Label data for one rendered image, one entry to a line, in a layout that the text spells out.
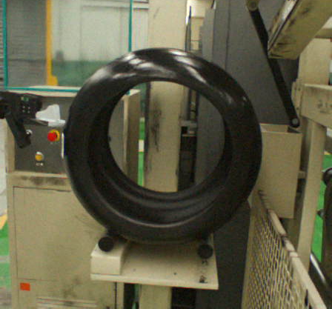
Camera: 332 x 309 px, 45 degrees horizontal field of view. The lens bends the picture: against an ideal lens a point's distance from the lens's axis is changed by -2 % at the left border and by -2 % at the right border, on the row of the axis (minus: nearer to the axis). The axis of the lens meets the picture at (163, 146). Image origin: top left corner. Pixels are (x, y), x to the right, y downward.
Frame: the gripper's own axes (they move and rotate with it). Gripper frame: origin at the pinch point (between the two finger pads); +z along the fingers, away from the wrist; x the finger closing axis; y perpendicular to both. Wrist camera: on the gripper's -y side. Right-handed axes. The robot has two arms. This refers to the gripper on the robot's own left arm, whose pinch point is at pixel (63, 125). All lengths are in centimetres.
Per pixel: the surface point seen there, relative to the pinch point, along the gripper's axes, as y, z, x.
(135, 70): 19.7, 20.3, -11.3
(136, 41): 56, -117, 918
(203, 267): -35, 48, -1
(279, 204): -18, 72, 19
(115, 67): 19.6, 14.8, -9.6
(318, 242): -102, 164, 204
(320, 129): 10, 80, 21
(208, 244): -24, 47, -10
